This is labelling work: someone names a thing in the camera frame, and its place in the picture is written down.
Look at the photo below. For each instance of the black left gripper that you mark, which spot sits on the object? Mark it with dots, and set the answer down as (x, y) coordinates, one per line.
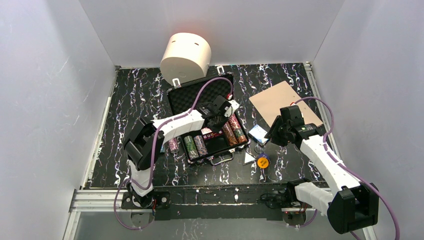
(216, 117)

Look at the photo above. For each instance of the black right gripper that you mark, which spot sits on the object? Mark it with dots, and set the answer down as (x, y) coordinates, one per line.
(276, 131)

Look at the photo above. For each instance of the blue card deck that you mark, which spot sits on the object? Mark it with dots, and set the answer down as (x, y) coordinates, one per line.
(259, 135)

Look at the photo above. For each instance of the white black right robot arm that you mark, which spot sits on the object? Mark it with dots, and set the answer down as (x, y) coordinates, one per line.
(350, 204)

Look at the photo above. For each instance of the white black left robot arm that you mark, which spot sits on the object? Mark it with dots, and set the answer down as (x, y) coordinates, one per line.
(143, 144)

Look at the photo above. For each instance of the red card deck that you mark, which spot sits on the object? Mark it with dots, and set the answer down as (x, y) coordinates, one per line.
(205, 131)

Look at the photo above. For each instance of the red dice in case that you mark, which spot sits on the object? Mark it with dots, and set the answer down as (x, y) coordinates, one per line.
(212, 135)

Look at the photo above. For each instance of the blue small blind button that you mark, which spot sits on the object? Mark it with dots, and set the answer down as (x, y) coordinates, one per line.
(263, 156)

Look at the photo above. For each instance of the yellow big blind button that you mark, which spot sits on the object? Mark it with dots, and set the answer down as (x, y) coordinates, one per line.
(263, 162)

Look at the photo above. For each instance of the red white chip stack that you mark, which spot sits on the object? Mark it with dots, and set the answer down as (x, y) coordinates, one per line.
(237, 129)

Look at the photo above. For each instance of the beige rectangular board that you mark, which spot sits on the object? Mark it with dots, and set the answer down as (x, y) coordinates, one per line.
(268, 103)

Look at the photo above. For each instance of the clear triangular acrylic marker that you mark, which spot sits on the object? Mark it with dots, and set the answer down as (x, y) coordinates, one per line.
(248, 159)

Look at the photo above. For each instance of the black poker chip case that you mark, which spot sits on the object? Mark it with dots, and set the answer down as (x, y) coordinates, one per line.
(207, 88)

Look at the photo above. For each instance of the blue orange chip stack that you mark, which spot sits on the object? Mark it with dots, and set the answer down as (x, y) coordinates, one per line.
(200, 145)

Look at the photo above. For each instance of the green chip stack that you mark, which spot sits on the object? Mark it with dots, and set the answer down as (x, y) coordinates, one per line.
(191, 147)

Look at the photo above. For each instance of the pink chip stack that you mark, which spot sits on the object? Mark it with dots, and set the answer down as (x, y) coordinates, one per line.
(173, 145)

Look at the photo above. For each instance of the white cylindrical lamp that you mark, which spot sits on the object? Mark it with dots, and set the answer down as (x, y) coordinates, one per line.
(186, 58)

